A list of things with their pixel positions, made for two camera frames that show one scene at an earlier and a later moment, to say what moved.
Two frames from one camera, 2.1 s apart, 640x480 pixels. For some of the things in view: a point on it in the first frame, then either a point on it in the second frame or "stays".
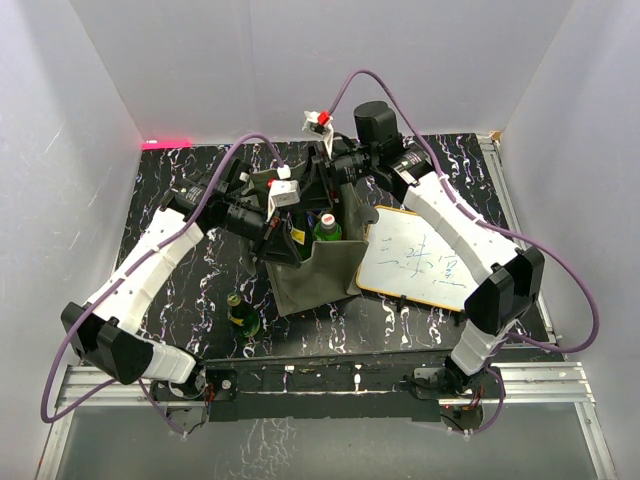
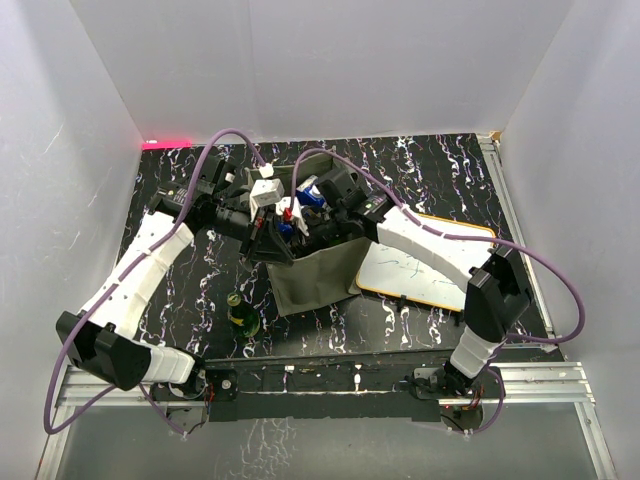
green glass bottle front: x=243 y=317 stays
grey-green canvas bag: x=328 y=272 stays
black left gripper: x=273 y=239 stays
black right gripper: x=320 y=186 → x=310 y=237
